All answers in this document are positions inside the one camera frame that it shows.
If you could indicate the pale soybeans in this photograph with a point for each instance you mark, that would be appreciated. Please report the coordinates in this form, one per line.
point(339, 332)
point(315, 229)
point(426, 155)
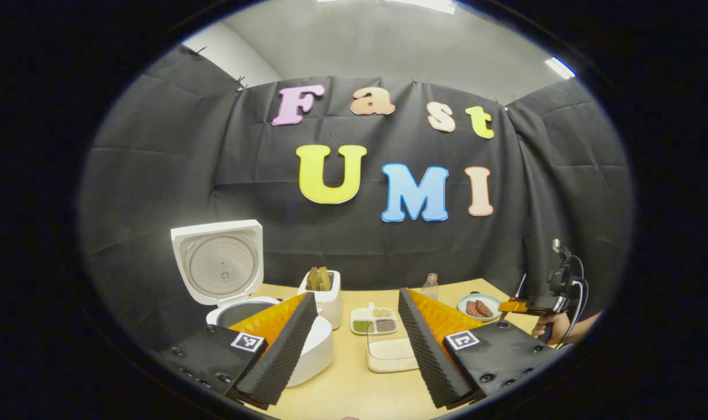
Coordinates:
point(382, 313)

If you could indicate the pale green plate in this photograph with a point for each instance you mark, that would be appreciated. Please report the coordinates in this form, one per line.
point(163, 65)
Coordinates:
point(461, 306)

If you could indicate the white rice cooker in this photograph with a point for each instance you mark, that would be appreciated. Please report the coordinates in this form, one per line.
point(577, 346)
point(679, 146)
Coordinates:
point(219, 262)

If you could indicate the clear bottle with red label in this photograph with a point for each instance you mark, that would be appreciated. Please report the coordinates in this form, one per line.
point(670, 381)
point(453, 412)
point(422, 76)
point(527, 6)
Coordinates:
point(429, 289)

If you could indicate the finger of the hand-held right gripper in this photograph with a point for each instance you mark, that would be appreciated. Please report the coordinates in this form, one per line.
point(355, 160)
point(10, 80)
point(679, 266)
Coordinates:
point(514, 306)

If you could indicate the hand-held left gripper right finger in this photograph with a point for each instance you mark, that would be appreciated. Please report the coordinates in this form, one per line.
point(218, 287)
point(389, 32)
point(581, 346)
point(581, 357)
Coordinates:
point(429, 350)

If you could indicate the white divided dish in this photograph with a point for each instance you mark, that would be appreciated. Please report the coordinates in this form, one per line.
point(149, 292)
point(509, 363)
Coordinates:
point(359, 314)

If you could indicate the red meat slice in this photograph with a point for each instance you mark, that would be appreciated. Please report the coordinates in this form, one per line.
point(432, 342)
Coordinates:
point(473, 309)
point(485, 308)

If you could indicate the black backdrop cloth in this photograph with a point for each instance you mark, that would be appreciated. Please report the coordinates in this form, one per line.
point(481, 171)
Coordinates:
point(155, 175)

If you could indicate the dark red beans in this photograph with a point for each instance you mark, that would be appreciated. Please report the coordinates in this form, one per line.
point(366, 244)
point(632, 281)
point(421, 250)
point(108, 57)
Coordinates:
point(386, 325)

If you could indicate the white toaster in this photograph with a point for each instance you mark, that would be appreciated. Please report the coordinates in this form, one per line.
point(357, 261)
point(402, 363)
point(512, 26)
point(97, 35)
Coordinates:
point(327, 306)

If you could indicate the green mung beans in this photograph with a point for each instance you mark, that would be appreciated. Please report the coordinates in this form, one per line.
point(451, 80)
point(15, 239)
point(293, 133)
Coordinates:
point(362, 326)

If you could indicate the brown bread slice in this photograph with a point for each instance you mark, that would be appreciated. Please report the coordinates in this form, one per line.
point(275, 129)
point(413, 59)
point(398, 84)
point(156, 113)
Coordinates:
point(313, 280)
point(325, 279)

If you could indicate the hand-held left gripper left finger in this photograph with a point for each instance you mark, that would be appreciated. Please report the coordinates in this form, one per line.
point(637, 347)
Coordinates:
point(281, 356)

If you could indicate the clear rice container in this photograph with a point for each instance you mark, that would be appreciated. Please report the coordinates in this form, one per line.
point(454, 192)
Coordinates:
point(391, 353)

